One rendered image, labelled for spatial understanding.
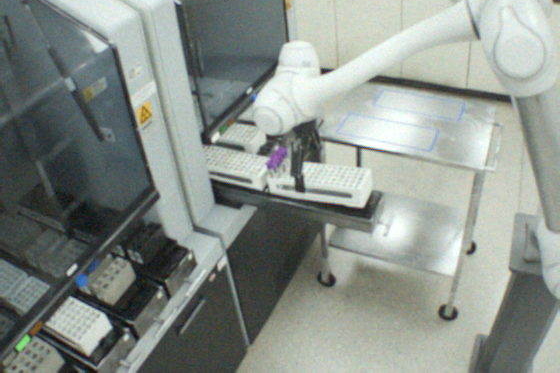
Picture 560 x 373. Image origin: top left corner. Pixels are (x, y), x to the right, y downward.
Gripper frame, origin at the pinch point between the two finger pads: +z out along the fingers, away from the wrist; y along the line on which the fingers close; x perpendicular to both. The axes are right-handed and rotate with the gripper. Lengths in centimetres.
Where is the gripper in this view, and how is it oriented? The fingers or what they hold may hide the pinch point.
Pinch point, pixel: (308, 175)
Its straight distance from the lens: 145.5
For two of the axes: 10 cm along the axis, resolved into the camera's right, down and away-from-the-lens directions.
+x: -9.0, -1.8, 4.0
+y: 4.2, -5.6, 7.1
